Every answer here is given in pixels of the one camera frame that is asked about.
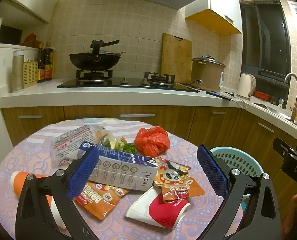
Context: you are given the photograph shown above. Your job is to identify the smartphone on counter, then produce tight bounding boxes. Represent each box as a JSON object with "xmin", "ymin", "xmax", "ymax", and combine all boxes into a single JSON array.
[{"xmin": 206, "ymin": 91, "xmax": 231, "ymax": 101}]

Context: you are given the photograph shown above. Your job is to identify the wooden cutting board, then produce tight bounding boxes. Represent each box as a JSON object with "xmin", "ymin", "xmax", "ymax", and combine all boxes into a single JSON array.
[{"xmin": 161, "ymin": 33, "xmax": 192, "ymax": 84}]

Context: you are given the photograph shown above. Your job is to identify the steel sink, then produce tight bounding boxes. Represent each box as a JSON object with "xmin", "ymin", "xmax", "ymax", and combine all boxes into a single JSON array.
[{"xmin": 253, "ymin": 103, "xmax": 295, "ymax": 124}]

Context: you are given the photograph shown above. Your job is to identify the dark soy sauce bottle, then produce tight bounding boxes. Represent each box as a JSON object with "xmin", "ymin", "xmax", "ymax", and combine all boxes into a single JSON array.
[{"xmin": 44, "ymin": 42, "xmax": 53, "ymax": 81}]

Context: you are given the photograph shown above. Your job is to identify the steel thermos canister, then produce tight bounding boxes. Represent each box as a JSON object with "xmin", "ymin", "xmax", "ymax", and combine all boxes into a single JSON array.
[{"xmin": 12, "ymin": 50, "xmax": 24, "ymax": 92}]

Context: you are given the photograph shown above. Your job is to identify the black wok with lid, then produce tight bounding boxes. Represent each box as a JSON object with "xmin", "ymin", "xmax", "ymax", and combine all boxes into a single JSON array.
[{"xmin": 69, "ymin": 40, "xmax": 125, "ymax": 72}]

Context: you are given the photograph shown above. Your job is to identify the black glass gas stove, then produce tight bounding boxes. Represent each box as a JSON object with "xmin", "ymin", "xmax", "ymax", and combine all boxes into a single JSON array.
[{"xmin": 57, "ymin": 69, "xmax": 199, "ymax": 93}]

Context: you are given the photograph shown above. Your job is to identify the orange panda snack wrapper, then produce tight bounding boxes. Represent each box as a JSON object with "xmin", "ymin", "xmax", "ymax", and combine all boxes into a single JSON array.
[{"xmin": 154, "ymin": 158, "xmax": 205, "ymax": 202}]

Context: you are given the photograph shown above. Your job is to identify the brown rice cooker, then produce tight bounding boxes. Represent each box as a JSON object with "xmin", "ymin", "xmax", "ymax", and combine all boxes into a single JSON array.
[{"xmin": 190, "ymin": 55, "xmax": 225, "ymax": 92}]

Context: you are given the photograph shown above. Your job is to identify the steel kitchen faucet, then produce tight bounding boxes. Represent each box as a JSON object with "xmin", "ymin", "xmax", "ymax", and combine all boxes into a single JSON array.
[{"xmin": 284, "ymin": 73, "xmax": 297, "ymax": 123}]

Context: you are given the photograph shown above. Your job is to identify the red plastic bag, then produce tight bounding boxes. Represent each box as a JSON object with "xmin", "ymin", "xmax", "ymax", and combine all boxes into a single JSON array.
[{"xmin": 135, "ymin": 126, "xmax": 170, "ymax": 158}]

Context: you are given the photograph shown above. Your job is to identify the clear printed plastic bag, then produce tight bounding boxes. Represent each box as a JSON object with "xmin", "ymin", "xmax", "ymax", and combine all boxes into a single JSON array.
[{"xmin": 50, "ymin": 125, "xmax": 107, "ymax": 168}]

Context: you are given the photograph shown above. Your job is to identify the red tray by window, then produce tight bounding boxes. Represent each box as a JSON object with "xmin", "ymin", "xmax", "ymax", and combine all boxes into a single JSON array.
[{"xmin": 253, "ymin": 90, "xmax": 270, "ymax": 101}]

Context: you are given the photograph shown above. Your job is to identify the white orange wall cabinet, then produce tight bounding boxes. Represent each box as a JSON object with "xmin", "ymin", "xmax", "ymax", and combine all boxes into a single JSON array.
[{"xmin": 185, "ymin": 0, "xmax": 242, "ymax": 35}]

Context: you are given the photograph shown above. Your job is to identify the person's hand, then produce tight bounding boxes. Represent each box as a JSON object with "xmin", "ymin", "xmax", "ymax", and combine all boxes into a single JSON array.
[{"xmin": 281, "ymin": 194, "xmax": 297, "ymax": 239}]

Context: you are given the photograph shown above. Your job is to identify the beige perforated utensil holder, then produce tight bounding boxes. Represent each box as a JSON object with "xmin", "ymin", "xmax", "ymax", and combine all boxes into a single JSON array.
[{"xmin": 23, "ymin": 61, "xmax": 38, "ymax": 88}]

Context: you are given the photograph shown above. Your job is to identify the red white paper cup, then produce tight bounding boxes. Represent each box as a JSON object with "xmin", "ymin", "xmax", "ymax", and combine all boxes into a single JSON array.
[{"xmin": 126, "ymin": 186, "xmax": 191, "ymax": 230}]

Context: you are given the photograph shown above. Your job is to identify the light blue perforated trash basket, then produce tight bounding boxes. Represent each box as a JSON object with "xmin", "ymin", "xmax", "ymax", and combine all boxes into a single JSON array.
[{"xmin": 210, "ymin": 146, "xmax": 265, "ymax": 212}]

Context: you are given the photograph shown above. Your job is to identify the white electric kettle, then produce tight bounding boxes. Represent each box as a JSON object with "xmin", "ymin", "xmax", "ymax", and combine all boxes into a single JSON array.
[{"xmin": 237, "ymin": 73, "xmax": 256, "ymax": 100}]

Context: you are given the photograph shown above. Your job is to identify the blue white milk carton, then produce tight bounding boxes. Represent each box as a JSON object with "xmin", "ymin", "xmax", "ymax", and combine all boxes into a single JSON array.
[{"xmin": 78, "ymin": 141, "xmax": 158, "ymax": 191}]

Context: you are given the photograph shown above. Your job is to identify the dark window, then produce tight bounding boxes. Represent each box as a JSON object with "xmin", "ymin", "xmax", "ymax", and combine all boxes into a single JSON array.
[{"xmin": 240, "ymin": 0, "xmax": 291, "ymax": 102}]

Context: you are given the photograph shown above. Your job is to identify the white charging cable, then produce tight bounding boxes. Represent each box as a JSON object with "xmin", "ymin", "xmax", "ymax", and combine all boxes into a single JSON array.
[{"xmin": 223, "ymin": 92, "xmax": 248, "ymax": 110}]

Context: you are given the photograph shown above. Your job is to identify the wooden base cabinets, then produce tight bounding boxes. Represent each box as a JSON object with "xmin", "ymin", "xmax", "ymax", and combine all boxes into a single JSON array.
[{"xmin": 0, "ymin": 105, "xmax": 297, "ymax": 228}]

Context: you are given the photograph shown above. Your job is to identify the orange snack bag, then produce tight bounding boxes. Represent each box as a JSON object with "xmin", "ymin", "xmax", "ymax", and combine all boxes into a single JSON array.
[{"xmin": 74, "ymin": 181, "xmax": 129, "ymax": 220}]

